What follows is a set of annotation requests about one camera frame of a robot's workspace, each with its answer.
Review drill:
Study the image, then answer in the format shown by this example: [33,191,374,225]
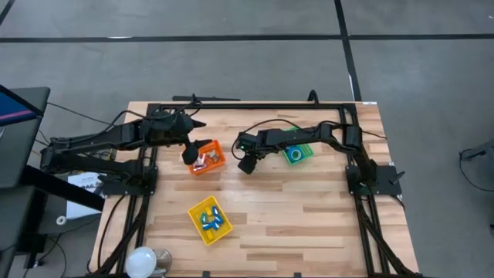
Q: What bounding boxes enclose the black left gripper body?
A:
[147,111,200,167]

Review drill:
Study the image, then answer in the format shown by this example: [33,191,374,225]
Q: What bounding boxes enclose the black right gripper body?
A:
[236,153,259,176]

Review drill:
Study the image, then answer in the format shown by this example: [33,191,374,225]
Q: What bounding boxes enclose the orange plastic basket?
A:
[188,138,227,177]

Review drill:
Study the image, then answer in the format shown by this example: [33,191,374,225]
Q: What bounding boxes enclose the green plastic basket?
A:
[280,126,315,167]

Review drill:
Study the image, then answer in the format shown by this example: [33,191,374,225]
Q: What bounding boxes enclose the yellow plastic basket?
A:
[188,195,234,247]

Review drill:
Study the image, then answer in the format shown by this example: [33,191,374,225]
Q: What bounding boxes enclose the white printed booklet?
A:
[66,171,110,220]

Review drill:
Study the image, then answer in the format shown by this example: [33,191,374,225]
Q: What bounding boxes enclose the black diagonal bar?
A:
[21,164,106,212]

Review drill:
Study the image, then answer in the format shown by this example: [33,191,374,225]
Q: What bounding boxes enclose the silver metal disc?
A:
[152,248,172,277]

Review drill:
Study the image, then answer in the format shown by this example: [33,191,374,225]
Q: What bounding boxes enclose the white round lamp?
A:
[123,246,157,278]

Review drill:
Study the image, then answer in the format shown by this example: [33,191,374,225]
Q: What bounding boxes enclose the blue screen monitor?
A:
[0,83,44,127]

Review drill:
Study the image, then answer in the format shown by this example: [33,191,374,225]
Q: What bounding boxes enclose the black aluminium table frame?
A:
[86,100,424,278]

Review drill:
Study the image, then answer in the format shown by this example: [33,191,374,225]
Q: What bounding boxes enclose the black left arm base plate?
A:
[100,168,158,197]

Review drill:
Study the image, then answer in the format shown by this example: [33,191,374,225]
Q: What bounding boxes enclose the black floor cable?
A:
[46,100,113,127]

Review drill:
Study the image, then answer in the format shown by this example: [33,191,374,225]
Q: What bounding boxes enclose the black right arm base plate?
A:
[345,164,403,197]

